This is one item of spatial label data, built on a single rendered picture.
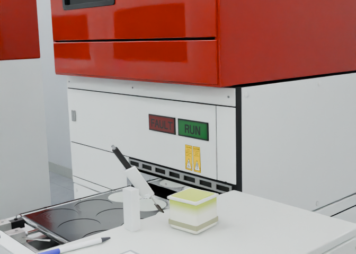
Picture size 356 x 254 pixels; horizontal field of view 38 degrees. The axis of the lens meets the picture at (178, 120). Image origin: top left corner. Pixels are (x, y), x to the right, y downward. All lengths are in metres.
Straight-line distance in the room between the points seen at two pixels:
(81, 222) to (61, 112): 3.84
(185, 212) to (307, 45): 0.67
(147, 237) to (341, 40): 0.90
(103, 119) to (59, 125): 3.49
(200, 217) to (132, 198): 0.14
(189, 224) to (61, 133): 4.22
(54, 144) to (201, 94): 4.07
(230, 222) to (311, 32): 0.64
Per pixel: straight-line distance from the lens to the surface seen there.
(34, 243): 1.37
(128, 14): 1.47
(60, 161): 5.29
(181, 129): 1.40
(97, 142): 1.77
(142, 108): 1.53
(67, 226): 1.30
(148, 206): 1.39
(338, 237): 1.04
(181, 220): 1.03
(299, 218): 1.12
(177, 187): 1.44
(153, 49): 1.39
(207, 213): 1.03
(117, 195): 1.50
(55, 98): 5.18
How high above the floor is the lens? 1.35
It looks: 9 degrees down
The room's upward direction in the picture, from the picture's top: 2 degrees counter-clockwise
